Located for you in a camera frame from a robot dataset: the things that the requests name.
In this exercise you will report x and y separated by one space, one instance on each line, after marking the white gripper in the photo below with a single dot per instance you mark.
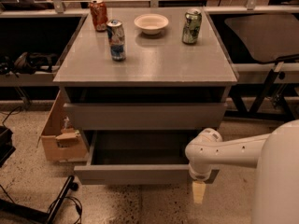
199 174

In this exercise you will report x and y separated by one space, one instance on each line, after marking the grey drawer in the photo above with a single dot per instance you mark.
137 158
145 116

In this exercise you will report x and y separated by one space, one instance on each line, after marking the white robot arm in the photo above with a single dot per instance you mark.
274 156

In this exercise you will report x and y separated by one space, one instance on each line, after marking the grey drawer cabinet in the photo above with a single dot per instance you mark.
158 69

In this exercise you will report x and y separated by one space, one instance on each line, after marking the grey top drawer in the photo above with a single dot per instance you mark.
145 116

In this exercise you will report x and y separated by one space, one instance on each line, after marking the cardboard box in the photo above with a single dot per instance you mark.
60 140

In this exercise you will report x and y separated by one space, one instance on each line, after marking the black floor stand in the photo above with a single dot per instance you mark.
45 211

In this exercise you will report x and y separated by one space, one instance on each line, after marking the dark office chair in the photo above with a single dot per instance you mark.
270 39

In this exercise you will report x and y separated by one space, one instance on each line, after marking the green soda can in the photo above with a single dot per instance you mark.
192 25

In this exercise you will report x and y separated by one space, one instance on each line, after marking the white paper bowl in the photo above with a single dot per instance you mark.
151 24

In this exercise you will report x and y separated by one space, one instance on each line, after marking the blue pepsi can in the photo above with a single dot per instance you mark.
116 40

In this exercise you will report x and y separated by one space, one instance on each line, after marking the black case at left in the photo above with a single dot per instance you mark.
6 147

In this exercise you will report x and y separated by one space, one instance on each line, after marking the orange soda can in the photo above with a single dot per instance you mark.
98 10

